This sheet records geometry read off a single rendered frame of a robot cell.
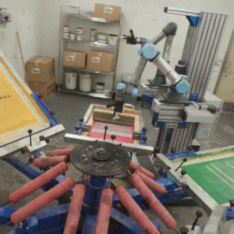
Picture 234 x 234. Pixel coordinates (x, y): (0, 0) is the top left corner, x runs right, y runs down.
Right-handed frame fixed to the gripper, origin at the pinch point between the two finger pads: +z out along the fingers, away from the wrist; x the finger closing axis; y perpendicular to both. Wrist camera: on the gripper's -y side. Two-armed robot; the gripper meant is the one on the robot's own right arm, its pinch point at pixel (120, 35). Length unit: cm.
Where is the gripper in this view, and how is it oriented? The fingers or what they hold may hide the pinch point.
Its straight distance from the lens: 297.5
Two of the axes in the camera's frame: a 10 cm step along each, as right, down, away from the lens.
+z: -9.5, -2.3, 2.1
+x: 3.0, -5.0, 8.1
